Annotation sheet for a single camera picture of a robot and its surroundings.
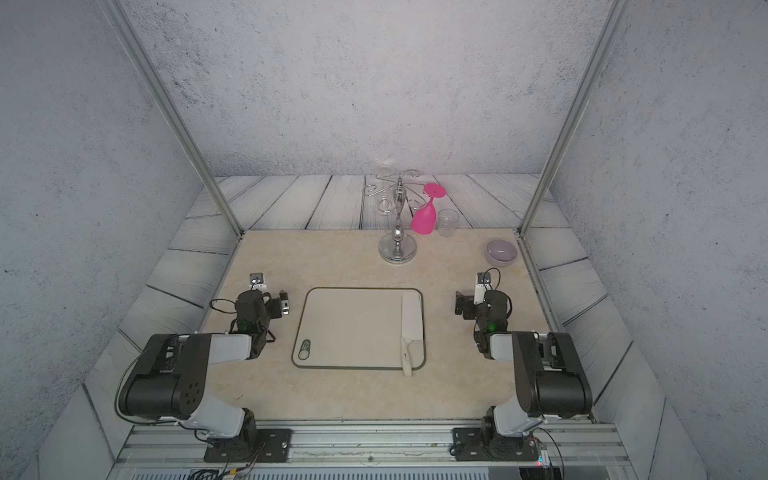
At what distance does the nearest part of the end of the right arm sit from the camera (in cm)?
74

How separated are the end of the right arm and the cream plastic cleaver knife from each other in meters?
0.13

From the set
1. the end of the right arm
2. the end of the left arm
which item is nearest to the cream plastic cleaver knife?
the end of the right arm

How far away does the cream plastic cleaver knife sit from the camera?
0.87 metres

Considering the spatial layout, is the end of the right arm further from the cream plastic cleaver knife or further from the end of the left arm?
the end of the left arm
